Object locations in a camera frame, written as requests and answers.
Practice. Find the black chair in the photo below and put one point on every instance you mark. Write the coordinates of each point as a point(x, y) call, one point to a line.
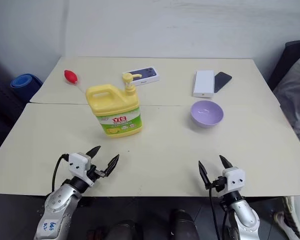
point(282, 65)

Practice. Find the blue rolled yoga mat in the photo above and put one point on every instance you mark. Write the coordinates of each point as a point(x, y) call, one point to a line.
point(25, 83)

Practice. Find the red rubber air blower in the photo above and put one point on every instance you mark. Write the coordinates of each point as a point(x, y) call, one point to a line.
point(69, 75)

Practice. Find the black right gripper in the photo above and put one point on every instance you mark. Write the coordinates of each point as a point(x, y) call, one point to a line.
point(218, 184)

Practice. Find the white sneaker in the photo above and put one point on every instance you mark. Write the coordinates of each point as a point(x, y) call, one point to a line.
point(293, 217)

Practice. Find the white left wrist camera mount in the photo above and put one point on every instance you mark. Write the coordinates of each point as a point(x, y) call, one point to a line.
point(77, 163)

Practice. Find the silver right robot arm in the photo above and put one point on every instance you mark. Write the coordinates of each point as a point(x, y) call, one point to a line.
point(245, 215)

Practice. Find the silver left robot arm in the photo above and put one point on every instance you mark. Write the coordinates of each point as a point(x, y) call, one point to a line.
point(57, 205)

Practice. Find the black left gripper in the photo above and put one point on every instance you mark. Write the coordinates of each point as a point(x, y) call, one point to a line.
point(94, 173)

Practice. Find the grey cloth bundle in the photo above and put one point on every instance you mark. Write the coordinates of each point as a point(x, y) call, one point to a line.
point(295, 92)

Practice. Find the yellow dish soap pump bottle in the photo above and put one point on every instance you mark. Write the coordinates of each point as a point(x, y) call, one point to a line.
point(115, 110)

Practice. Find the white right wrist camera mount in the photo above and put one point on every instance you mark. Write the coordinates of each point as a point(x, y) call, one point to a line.
point(233, 178)

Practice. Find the plain white box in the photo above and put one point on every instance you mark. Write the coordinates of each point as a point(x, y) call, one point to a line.
point(203, 83)

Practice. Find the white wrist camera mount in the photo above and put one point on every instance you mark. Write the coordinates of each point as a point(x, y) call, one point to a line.
point(77, 163)
point(233, 178)

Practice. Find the purple bowl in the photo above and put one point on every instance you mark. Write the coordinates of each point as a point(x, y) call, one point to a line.
point(207, 113)

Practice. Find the black sofa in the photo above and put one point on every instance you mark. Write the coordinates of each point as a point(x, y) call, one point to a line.
point(5, 112)

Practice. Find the black smartphone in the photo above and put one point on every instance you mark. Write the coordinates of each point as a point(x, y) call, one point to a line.
point(222, 81)

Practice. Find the smartphone retail box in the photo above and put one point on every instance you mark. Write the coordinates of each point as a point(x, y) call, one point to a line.
point(145, 75)

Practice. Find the dark rounded shape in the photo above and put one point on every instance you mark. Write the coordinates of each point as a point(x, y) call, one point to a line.
point(182, 225)

